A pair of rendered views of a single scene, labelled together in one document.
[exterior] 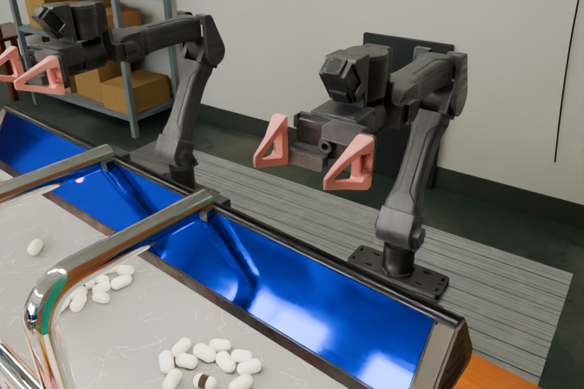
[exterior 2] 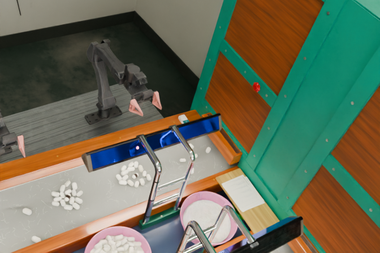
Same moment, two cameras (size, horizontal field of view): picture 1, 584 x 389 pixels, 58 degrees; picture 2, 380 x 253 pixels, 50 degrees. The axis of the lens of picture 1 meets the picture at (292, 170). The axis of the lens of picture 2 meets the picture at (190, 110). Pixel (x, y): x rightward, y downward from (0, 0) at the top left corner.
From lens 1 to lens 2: 160 cm
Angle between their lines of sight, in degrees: 66
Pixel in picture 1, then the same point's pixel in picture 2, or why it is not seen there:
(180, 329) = (108, 176)
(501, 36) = not seen: outside the picture
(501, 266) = (118, 90)
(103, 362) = (111, 199)
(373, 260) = (95, 117)
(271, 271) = (194, 128)
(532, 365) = (155, 112)
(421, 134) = (103, 70)
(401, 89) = not seen: hidden behind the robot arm
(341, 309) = (207, 124)
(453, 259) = not seen: hidden behind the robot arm
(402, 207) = (108, 96)
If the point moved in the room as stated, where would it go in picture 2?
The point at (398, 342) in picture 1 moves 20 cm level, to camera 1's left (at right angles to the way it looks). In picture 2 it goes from (215, 122) to (201, 153)
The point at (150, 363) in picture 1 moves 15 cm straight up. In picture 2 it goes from (118, 187) to (121, 168)
